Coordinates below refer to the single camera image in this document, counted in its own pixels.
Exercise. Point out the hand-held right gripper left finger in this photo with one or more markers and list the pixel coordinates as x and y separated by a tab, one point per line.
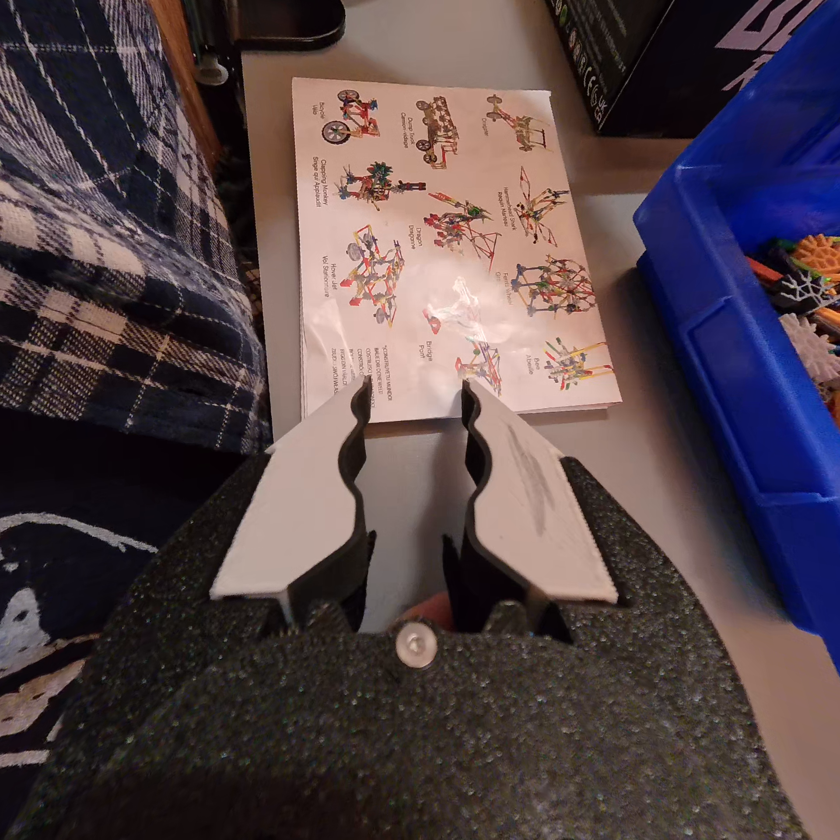
289	525

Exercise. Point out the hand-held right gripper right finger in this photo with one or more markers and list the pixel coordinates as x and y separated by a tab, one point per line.
545	525

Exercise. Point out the blue plastic bin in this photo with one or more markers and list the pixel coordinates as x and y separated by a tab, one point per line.
735	328

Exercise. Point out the printed toy model leaflet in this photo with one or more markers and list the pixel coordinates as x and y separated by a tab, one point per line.
394	197

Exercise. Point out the pile of colourful toy pieces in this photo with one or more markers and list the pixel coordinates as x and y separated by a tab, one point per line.
807	302

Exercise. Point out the person's clothed body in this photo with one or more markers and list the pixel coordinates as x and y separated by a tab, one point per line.
105	263

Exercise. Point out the black cardboard box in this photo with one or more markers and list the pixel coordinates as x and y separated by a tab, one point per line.
656	53

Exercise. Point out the wooden post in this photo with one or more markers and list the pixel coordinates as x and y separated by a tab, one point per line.
184	66

